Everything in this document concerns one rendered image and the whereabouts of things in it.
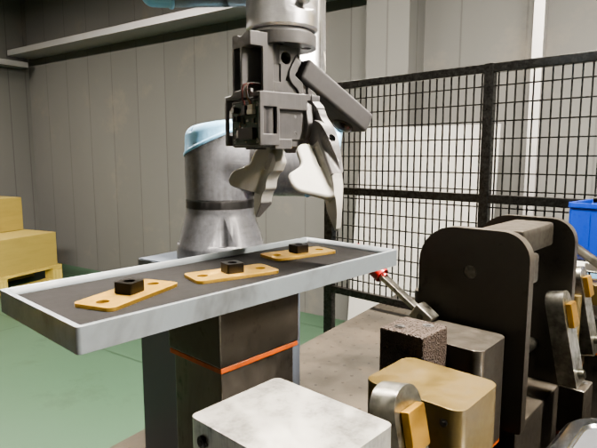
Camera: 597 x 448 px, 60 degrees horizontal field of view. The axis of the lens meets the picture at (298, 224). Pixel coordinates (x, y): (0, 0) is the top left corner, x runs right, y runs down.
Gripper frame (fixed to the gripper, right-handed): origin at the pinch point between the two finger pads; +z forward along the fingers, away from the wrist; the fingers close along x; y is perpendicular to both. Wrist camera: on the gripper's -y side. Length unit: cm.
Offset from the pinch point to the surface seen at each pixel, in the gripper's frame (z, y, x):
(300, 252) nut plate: 3.1, 0.2, 0.7
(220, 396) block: 13.4, 14.1, 7.6
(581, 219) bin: 7, -95, -13
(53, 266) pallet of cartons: 104, -72, -521
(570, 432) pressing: 19.2, -15.3, 24.0
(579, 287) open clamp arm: 11.4, -42.5, 11.6
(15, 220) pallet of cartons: 59, -46, -561
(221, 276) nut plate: 3.2, 12.6, 5.3
